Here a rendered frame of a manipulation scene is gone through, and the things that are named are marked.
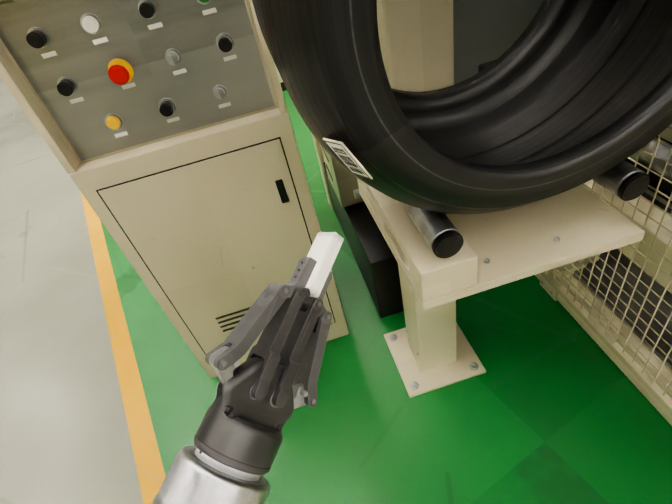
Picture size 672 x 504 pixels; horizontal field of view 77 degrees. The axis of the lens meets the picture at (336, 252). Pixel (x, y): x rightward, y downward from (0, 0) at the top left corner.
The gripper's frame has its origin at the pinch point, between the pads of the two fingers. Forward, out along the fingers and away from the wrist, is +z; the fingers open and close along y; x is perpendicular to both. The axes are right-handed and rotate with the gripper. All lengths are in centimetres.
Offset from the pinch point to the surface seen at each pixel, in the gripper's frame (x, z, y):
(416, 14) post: -12, 52, 6
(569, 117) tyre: 8, 42, 28
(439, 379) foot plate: -46, 8, 100
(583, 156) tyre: 15.3, 26.6, 19.4
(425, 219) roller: -2.2, 15.6, 15.8
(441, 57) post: -13, 52, 16
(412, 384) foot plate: -52, 3, 94
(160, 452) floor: -108, -49, 53
